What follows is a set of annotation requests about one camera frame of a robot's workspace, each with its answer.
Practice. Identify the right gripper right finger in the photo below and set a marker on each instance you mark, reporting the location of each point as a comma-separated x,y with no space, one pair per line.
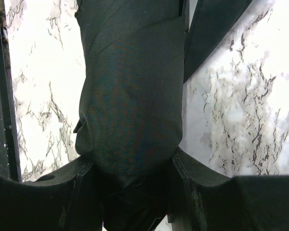
205,200

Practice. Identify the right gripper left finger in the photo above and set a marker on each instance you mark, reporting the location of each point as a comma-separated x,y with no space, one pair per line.
59,201

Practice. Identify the black folding umbrella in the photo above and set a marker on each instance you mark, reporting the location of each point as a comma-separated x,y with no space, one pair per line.
138,54

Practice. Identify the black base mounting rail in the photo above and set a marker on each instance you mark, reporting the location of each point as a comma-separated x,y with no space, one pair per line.
9,153

